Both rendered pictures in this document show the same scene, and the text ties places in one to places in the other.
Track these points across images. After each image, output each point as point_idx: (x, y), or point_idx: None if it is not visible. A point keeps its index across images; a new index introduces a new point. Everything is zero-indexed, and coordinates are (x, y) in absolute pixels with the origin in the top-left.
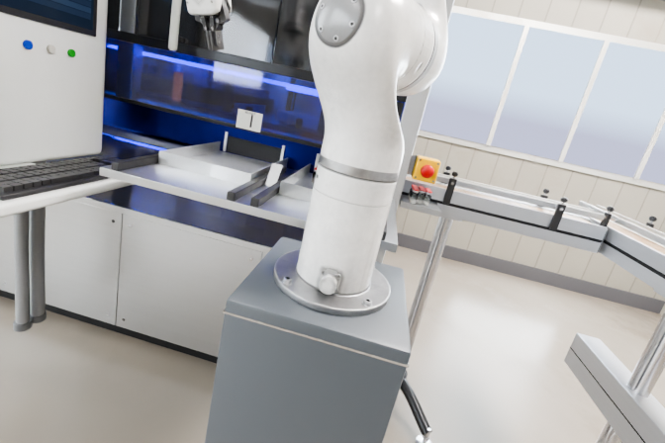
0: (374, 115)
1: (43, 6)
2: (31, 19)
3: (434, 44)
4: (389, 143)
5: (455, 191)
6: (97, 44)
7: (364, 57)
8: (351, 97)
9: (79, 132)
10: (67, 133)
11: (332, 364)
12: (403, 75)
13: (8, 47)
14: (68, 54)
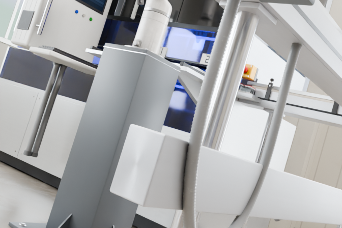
0: None
1: None
2: (80, 2)
3: None
4: (159, 0)
5: (273, 91)
6: (102, 18)
7: None
8: None
9: (83, 55)
10: (78, 53)
11: (127, 57)
12: None
13: (70, 11)
14: (89, 19)
